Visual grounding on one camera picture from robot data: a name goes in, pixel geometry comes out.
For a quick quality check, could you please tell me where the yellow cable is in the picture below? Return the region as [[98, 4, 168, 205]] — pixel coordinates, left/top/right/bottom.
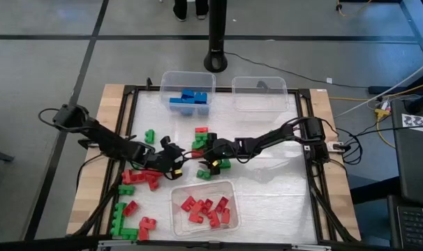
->
[[335, 0, 373, 17], [328, 79, 423, 102]]

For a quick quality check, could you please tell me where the long green toy building block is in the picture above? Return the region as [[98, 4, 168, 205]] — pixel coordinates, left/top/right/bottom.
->
[[110, 201, 128, 237]]

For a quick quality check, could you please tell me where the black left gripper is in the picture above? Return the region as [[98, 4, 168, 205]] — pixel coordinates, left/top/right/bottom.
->
[[147, 135, 186, 180]]

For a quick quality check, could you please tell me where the white power adapter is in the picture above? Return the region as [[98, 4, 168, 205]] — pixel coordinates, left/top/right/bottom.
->
[[325, 141, 346, 153]]

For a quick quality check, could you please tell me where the black metal table frame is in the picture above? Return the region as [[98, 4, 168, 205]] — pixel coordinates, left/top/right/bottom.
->
[[66, 83, 362, 245]]

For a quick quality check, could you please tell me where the black pole stand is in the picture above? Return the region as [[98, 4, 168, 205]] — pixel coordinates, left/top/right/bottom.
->
[[202, 0, 229, 74]]

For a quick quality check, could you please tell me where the black desk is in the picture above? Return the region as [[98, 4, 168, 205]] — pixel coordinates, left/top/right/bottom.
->
[[391, 99, 423, 210]]

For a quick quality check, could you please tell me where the translucent plastic table sheet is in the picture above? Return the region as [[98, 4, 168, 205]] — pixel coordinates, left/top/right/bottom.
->
[[127, 91, 318, 244]]

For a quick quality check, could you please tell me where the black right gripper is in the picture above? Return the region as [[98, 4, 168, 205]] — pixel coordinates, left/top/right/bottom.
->
[[198, 132, 237, 176]]

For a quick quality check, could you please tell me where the black crossbar with silver brackets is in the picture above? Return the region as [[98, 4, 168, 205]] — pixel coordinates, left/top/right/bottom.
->
[[0, 235, 338, 251]]

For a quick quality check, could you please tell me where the clear plastic bin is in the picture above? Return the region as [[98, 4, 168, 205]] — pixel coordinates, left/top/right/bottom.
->
[[170, 179, 242, 238], [158, 70, 217, 118], [231, 75, 290, 113]]

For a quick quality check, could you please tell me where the black laptop keyboard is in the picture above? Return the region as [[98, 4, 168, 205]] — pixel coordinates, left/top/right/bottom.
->
[[396, 205, 423, 251]]

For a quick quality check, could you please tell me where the person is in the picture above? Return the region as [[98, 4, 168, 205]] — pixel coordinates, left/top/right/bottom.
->
[[172, 0, 210, 22]]

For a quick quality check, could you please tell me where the white cable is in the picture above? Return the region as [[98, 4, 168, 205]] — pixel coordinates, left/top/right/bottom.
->
[[333, 57, 423, 119]]

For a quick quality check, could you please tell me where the black floor cable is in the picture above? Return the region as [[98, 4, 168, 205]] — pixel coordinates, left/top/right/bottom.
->
[[224, 51, 371, 89]]

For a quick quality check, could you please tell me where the white printed paper sheet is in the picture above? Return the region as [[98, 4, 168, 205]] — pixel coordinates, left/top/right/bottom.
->
[[401, 113, 423, 135]]

